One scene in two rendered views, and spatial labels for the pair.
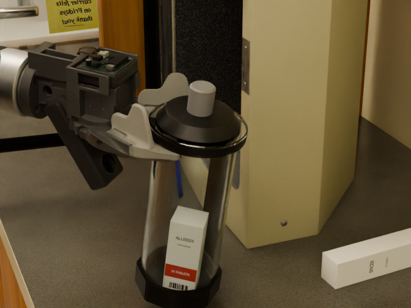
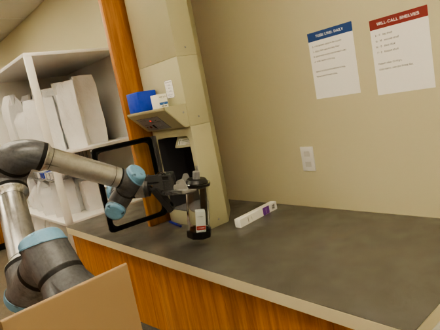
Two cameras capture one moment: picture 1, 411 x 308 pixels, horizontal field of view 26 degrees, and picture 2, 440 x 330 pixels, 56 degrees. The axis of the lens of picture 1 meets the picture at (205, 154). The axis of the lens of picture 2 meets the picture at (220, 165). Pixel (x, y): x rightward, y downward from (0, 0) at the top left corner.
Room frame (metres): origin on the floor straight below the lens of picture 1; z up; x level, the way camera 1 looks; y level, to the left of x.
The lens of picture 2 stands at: (-0.68, 0.41, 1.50)
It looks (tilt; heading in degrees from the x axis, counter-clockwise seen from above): 9 degrees down; 342
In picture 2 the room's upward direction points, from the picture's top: 11 degrees counter-clockwise
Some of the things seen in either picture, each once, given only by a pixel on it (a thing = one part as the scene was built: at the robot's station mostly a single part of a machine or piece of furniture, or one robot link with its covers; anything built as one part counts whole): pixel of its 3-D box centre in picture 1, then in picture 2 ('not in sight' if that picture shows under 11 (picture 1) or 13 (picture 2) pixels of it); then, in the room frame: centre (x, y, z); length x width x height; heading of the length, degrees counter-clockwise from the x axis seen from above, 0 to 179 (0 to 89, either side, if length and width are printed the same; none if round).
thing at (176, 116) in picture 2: not in sight; (157, 120); (1.19, 0.06, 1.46); 0.32 x 0.11 x 0.10; 22
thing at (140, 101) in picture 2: not in sight; (142, 101); (1.27, 0.09, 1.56); 0.10 x 0.10 x 0.09; 22
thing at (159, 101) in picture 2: not in sight; (159, 101); (1.14, 0.04, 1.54); 0.05 x 0.05 x 0.06; 30
